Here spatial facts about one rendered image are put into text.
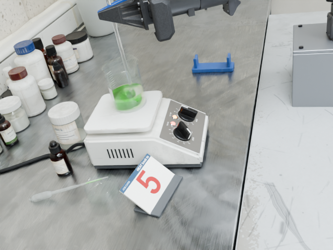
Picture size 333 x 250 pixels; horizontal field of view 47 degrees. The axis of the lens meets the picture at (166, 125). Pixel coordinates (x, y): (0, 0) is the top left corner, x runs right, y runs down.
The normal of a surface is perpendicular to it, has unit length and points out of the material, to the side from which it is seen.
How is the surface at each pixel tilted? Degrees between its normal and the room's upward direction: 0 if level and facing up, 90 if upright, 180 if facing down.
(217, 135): 0
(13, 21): 90
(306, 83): 90
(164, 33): 90
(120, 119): 0
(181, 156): 90
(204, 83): 0
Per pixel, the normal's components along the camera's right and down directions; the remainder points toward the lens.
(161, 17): 0.18, 0.54
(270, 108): -0.17, -0.81
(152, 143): -0.17, 0.58
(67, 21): 0.95, 0.01
